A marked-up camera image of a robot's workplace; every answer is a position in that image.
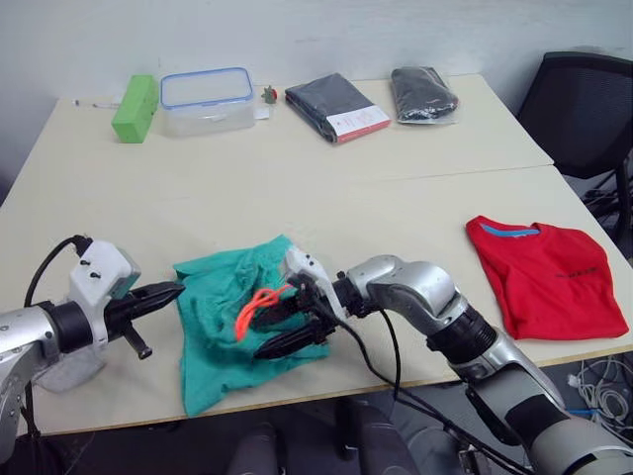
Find black floor cables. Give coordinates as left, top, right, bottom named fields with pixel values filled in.
left=582, top=167, right=633, bottom=238

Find black folded garment with label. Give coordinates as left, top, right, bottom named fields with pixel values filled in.
left=284, top=72, right=392, bottom=145

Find white floor cables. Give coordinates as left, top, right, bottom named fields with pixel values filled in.
left=566, top=353, right=633, bottom=436

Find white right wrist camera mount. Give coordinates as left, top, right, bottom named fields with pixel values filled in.
left=283, top=246, right=347, bottom=322

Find black mesh office chair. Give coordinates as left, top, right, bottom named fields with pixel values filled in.
left=516, top=50, right=633, bottom=234

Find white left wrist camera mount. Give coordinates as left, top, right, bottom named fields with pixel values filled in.
left=68, top=238, right=141, bottom=343

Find red t-shirt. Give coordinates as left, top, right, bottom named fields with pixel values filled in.
left=465, top=215, right=630, bottom=341

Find grey socks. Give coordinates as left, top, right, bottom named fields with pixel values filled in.
left=35, top=339, right=108, bottom=395

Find green rectangular box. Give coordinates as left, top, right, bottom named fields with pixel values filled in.
left=110, top=73, right=159, bottom=145

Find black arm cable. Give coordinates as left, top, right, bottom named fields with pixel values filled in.
left=294, top=270, right=540, bottom=475
left=23, top=235, right=90, bottom=309

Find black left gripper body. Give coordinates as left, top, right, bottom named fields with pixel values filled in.
left=104, top=292, right=153, bottom=361

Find dark rounded shape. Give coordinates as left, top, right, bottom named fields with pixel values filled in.
left=340, top=398, right=421, bottom=475
left=227, top=421, right=284, bottom=475

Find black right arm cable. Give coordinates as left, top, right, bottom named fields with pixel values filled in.
left=294, top=270, right=540, bottom=475

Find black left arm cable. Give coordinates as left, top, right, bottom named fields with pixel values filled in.
left=23, top=235, right=90, bottom=309

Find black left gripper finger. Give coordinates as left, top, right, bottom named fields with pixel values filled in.
left=129, top=280, right=187, bottom=304
left=129, top=292, right=182, bottom=319

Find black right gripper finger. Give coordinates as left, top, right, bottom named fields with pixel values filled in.
left=252, top=326, right=329, bottom=361
left=246, top=295, right=310, bottom=332

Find clear container with blue lid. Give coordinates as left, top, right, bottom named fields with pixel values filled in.
left=158, top=66, right=257, bottom=138

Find green shorts with orange drawstring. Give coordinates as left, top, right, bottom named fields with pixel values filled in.
left=172, top=234, right=331, bottom=418

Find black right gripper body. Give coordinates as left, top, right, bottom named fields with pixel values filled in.
left=288, top=279, right=339, bottom=345

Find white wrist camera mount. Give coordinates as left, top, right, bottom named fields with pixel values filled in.
left=68, top=238, right=141, bottom=343
left=283, top=246, right=347, bottom=322

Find black garment in clear bag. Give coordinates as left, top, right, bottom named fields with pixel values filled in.
left=390, top=65, right=461, bottom=126

